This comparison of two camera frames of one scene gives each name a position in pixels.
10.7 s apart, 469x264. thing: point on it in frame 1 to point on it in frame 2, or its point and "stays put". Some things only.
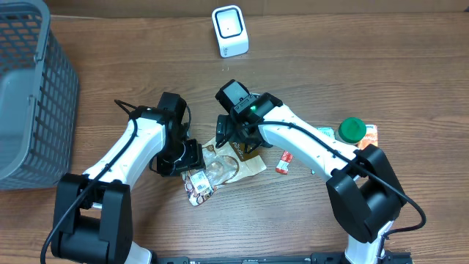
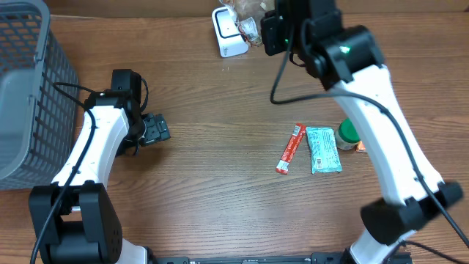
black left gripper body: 191,157 to 157,130
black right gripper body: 227,130 to 269,33
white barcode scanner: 230,31 stays put
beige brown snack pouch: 222,162 to 249,14
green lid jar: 350,130 stays put
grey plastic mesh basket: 39,96 stays put
